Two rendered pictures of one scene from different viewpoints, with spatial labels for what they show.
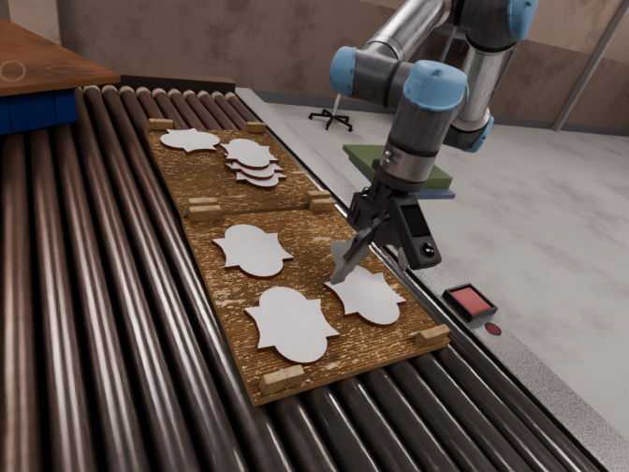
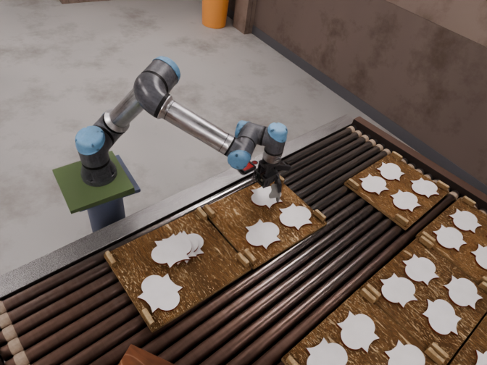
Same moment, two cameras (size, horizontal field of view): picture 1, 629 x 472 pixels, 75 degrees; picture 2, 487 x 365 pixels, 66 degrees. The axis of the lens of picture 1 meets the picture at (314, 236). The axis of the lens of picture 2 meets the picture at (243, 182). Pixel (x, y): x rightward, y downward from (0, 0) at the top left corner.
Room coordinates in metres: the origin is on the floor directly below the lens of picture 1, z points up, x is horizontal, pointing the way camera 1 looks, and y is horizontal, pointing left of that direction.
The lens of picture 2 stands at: (0.86, 1.03, 2.11)
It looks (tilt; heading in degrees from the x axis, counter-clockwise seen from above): 43 degrees down; 261
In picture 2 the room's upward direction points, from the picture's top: 10 degrees clockwise
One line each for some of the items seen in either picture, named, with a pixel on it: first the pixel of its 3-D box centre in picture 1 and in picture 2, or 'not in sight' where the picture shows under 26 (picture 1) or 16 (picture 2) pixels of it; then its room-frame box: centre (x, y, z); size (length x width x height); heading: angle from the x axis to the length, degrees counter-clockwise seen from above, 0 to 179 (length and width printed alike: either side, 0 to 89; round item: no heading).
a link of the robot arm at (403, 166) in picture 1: (405, 160); (272, 155); (0.58, -0.10, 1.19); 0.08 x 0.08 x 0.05
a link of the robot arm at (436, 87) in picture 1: (427, 108); (275, 138); (0.59, -0.10, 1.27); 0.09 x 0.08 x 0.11; 162
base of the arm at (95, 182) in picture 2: not in sight; (97, 166); (1.31, -0.22, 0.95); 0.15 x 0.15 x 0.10
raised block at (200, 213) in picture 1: (204, 213); (249, 256); (0.66, 0.22, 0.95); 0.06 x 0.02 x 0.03; 126
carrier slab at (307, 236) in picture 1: (305, 278); (264, 216); (0.58, -0.01, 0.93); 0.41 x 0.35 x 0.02; 36
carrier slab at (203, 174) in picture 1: (233, 166); (178, 262); (0.92, 0.24, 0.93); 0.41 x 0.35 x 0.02; 37
